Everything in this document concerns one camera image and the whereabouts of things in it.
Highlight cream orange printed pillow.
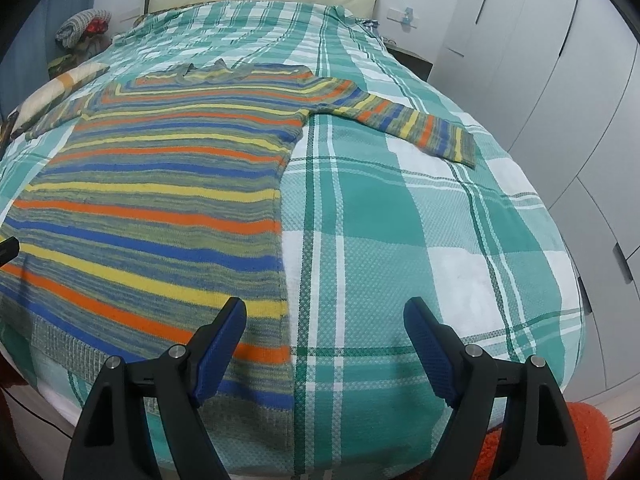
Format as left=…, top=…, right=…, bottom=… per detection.
left=0, top=62, right=111, bottom=156

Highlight green white plaid blanket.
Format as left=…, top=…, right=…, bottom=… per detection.
left=0, top=0, right=588, bottom=476

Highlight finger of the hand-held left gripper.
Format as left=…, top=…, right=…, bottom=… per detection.
left=0, top=236, right=21, bottom=267

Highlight grey knitted cloth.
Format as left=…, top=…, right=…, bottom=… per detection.
left=55, top=9, right=112, bottom=45

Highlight dark wooden nightstand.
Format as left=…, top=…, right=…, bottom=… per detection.
left=387, top=42, right=433, bottom=81

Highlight white wardrobe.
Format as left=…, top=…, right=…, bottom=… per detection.
left=427, top=0, right=640, bottom=421

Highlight striped knitted sweater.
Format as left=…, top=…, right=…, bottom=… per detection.
left=0, top=60, right=478, bottom=413

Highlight dark green cloth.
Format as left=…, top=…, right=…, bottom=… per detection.
left=48, top=55, right=77, bottom=79

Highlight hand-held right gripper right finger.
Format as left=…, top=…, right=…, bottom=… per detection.
left=403, top=296, right=587, bottom=480

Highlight blue curtain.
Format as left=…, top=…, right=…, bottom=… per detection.
left=10, top=0, right=96, bottom=91

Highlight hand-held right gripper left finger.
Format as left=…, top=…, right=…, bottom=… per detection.
left=62, top=296, right=248, bottom=480

